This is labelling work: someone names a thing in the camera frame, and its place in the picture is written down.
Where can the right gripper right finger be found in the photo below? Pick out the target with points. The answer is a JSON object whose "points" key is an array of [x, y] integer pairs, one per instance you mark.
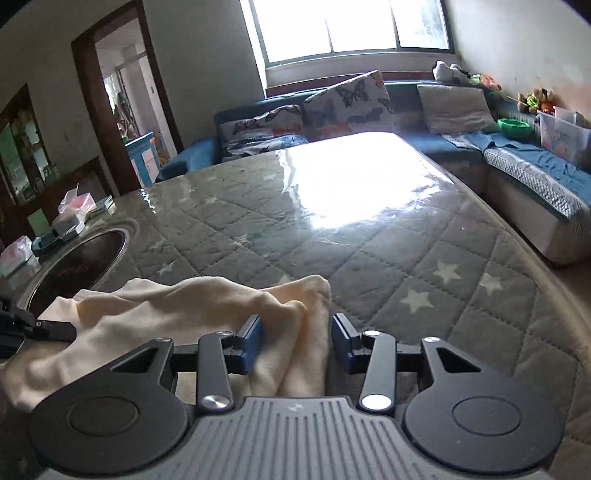
{"points": [[448, 379]]}

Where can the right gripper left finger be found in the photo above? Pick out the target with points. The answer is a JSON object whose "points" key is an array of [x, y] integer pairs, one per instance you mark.
{"points": [[143, 379]]}

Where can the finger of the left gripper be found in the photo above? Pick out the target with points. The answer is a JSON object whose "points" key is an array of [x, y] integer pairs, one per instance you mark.
{"points": [[14, 317], [12, 337]]}

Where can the cream white sweater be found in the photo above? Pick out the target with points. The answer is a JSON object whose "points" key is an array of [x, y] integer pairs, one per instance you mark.
{"points": [[292, 363]]}

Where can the white tissue pack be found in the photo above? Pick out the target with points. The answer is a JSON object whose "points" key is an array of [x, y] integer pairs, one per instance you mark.
{"points": [[15, 255]]}

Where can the round black induction cooktop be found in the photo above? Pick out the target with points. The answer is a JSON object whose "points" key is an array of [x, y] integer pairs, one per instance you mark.
{"points": [[80, 264]]}

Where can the grey quilted star table cover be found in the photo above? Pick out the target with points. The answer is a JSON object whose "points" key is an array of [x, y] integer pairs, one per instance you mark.
{"points": [[407, 250]]}

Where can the dark wooden cabinet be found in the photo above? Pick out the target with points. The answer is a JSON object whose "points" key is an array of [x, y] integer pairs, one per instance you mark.
{"points": [[32, 186]]}

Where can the pink tissue box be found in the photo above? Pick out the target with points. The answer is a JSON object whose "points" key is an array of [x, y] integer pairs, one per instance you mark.
{"points": [[75, 204]]}

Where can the blue white small cabinet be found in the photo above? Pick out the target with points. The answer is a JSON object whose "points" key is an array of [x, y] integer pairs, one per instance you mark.
{"points": [[144, 158]]}

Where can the butterfly print cushion lying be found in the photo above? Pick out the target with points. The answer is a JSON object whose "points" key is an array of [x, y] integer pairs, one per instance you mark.
{"points": [[278, 129]]}

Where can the blue corner sofa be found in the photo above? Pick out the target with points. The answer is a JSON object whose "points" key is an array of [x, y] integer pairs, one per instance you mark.
{"points": [[543, 195]]}

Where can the butterfly print cushion upright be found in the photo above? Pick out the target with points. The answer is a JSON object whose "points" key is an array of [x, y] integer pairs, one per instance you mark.
{"points": [[361, 104]]}

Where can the grey plain cushion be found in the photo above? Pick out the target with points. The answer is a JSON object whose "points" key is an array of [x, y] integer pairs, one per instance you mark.
{"points": [[455, 110]]}

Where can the green plastic bowl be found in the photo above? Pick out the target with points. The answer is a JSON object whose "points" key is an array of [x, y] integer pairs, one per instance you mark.
{"points": [[515, 129]]}

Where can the white plush toy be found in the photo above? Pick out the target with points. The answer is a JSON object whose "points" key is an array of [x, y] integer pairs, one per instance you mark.
{"points": [[452, 74]]}

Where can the clear plastic storage box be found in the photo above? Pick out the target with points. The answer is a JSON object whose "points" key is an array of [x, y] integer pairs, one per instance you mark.
{"points": [[565, 135]]}

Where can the colourful plush toys pile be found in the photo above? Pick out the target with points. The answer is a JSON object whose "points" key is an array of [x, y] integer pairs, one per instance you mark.
{"points": [[539, 100]]}

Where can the window with green frame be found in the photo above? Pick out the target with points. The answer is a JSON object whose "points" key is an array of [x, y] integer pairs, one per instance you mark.
{"points": [[297, 31]]}

